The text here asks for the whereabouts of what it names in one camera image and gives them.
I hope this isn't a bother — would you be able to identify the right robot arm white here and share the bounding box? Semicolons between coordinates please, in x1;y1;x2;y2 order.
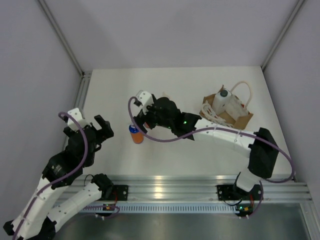
129;94;279;199

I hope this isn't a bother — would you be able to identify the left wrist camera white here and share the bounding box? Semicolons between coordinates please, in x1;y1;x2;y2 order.
66;107;89;132

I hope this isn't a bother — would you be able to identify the watermelon print canvas bag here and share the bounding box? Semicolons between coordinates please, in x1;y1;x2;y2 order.
199;81;254;130

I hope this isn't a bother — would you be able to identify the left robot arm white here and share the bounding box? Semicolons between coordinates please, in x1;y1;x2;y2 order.
3;112;114;240

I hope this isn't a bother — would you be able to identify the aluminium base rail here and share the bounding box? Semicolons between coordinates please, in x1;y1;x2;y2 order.
57;174;312;202

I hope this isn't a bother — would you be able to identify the left aluminium frame post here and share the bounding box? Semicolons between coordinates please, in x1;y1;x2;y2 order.
35;0;84;77

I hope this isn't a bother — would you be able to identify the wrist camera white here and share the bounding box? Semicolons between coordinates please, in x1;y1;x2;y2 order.
133;90;154;114
66;107;89;132

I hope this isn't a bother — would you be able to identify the aluminium frame post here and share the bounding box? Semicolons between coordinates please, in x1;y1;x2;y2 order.
35;0;84;77
260;0;308;72

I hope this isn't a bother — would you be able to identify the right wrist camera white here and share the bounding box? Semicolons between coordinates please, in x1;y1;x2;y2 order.
133;90;154;114

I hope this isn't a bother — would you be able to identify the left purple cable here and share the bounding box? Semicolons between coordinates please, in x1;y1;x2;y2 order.
11;111;120;240

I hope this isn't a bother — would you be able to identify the white bottle dark cap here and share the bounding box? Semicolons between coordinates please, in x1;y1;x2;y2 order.
212;88;232;115

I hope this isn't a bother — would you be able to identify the slotted grey cable duct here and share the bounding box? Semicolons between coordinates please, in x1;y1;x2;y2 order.
80;203;251;214

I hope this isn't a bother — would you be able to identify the green bottle beige cap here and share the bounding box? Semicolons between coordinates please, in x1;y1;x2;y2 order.
162;92;173;100

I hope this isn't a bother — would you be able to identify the right aluminium frame post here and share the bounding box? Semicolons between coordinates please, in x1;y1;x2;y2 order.
260;0;308;72

